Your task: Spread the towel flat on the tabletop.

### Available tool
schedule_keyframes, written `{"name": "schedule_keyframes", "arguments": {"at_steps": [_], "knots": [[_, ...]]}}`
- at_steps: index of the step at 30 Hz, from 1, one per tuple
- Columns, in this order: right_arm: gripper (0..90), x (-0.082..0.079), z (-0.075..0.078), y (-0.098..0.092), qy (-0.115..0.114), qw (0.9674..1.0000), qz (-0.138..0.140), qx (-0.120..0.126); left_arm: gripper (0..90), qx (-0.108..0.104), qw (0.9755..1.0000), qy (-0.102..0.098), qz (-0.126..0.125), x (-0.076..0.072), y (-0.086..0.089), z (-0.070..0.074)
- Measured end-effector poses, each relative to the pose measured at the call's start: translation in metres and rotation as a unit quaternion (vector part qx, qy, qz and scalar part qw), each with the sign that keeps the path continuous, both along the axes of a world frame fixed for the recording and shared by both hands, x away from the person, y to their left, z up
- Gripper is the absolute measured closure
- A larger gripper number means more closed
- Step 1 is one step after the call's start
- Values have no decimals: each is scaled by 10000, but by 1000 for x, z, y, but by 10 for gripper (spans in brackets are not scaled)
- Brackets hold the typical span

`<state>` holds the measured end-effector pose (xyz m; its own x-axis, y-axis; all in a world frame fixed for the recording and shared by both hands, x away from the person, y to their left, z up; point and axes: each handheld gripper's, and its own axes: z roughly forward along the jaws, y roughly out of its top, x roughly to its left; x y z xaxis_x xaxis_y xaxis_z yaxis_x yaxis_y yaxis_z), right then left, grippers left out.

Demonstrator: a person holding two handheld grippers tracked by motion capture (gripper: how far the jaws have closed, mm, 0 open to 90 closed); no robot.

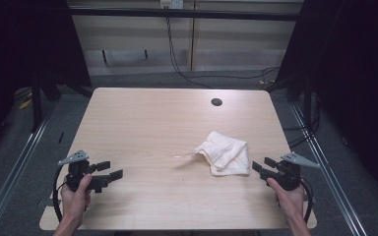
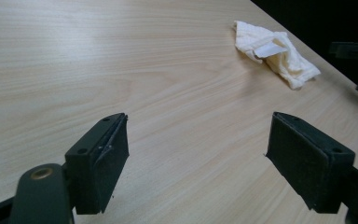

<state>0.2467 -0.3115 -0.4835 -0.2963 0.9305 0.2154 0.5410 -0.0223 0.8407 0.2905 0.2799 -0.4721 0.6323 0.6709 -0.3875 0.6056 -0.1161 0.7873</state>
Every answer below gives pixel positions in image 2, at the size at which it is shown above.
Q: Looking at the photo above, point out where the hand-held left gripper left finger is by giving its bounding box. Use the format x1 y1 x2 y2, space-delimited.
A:
64 112 131 216

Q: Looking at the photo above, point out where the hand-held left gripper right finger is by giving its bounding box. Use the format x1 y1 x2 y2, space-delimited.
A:
265 111 356 215

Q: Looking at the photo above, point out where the white cloth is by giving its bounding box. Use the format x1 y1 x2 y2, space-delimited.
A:
232 20 322 91

